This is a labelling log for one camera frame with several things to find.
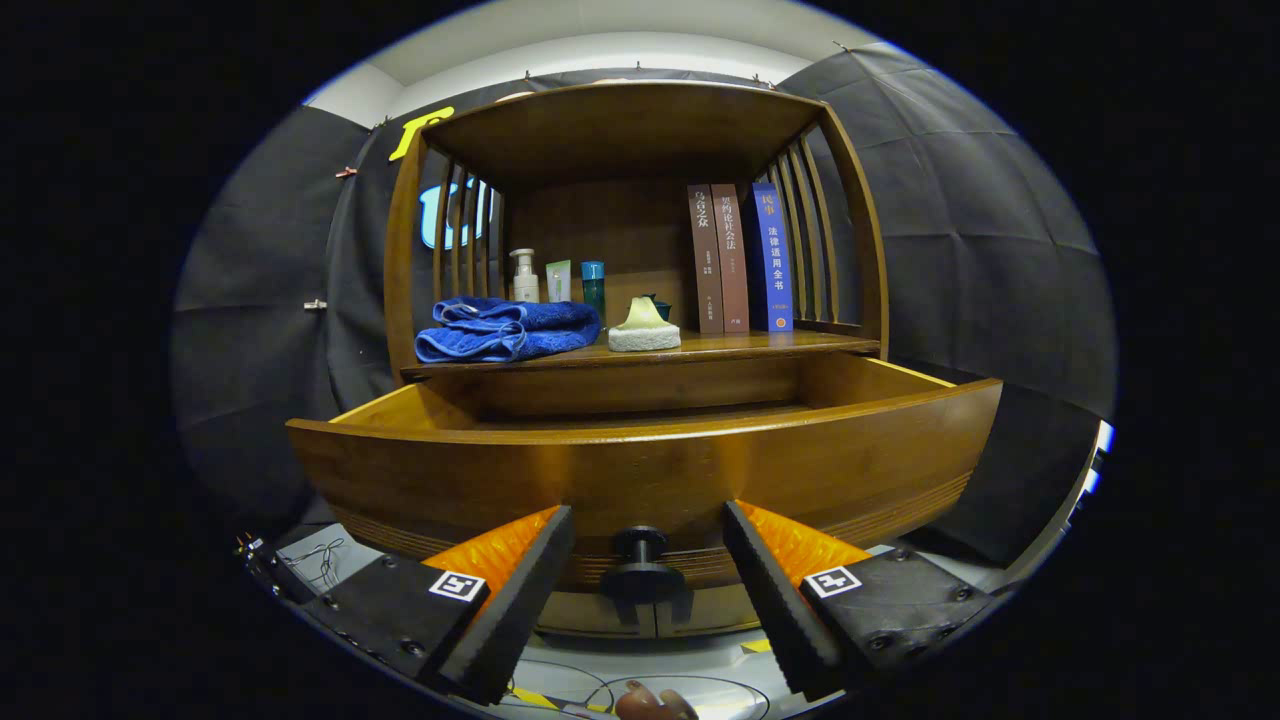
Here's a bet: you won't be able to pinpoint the blue folded towel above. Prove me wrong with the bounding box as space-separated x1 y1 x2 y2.
415 296 603 364

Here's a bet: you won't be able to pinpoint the black floor cable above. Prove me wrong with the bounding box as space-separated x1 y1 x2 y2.
505 655 771 720

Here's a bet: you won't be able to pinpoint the blue book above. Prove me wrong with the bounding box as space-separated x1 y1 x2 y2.
745 182 795 333

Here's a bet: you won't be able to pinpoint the reddish brown book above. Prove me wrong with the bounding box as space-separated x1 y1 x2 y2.
710 183 751 334

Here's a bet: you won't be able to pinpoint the thin white cables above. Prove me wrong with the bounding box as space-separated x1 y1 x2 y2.
285 538 346 586

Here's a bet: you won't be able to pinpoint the dark brown book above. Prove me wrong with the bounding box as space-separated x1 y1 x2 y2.
687 184 725 335

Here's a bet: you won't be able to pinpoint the wooden cabinet door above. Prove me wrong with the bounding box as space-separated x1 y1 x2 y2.
657 590 766 639
540 592 656 639

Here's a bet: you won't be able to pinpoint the pale green handled sponge brush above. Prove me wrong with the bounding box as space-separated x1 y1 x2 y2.
607 296 682 353

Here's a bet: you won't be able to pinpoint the wooden cabinet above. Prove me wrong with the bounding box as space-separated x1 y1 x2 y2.
385 80 891 641

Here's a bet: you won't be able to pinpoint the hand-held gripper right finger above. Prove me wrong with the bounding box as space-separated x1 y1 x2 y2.
722 500 1001 703

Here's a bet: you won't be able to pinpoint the wooden countertop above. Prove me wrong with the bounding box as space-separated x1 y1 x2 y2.
400 328 883 381

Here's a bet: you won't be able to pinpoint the wooden drawer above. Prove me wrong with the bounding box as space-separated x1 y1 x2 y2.
286 352 1004 606

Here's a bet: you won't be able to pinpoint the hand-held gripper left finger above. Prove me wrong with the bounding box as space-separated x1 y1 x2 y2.
300 505 577 707

